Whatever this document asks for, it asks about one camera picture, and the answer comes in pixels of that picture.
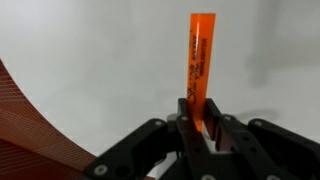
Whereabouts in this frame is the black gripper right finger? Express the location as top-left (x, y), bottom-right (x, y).
top-left (203, 97), bottom-right (320, 180)

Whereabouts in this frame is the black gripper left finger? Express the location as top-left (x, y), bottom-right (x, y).
top-left (83, 97), bottom-right (218, 180)

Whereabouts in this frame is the orange highlighter marker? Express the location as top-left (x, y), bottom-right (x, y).
top-left (185, 12), bottom-right (217, 133)

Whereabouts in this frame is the large orange patterned sofa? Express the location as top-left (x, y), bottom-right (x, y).
top-left (0, 59), bottom-right (98, 180)

